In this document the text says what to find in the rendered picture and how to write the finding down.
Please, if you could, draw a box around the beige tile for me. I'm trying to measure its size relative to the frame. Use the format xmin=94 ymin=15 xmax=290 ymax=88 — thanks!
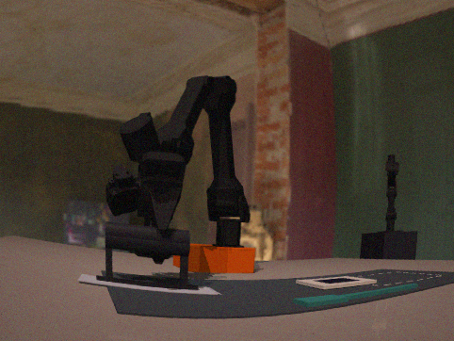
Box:
xmin=296 ymin=276 xmax=377 ymax=289

